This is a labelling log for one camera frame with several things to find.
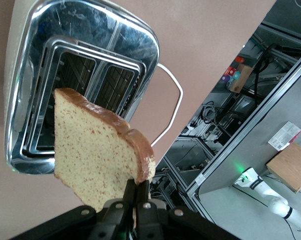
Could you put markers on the bread slice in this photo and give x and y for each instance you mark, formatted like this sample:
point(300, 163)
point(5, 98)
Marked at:
point(90, 150)

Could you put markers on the colourful toy pieces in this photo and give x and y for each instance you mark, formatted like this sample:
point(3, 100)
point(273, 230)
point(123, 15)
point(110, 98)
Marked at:
point(230, 75)

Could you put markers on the wooden block with hole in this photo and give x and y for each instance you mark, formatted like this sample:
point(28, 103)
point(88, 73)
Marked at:
point(240, 78)

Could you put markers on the red round cap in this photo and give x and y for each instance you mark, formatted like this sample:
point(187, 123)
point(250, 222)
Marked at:
point(240, 59)

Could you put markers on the light plywood box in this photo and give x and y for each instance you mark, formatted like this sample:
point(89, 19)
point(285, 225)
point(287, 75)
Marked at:
point(290, 167)

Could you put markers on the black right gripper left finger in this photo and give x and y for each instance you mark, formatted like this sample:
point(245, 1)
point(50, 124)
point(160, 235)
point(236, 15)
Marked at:
point(120, 215)

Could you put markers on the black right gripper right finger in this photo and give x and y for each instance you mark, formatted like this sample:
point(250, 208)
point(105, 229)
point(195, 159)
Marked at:
point(148, 215)

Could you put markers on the grey aluminium frame beam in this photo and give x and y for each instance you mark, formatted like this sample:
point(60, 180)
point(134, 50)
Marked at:
point(248, 125)

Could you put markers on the white neighbour robot arm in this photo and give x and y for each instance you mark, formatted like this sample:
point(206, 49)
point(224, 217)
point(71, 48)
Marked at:
point(273, 200)

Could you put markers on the printed paper label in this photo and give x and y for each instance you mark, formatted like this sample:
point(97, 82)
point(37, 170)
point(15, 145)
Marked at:
point(284, 136)

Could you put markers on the cream chrome two-slot toaster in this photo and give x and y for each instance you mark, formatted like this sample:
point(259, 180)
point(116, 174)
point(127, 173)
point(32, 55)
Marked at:
point(90, 30)

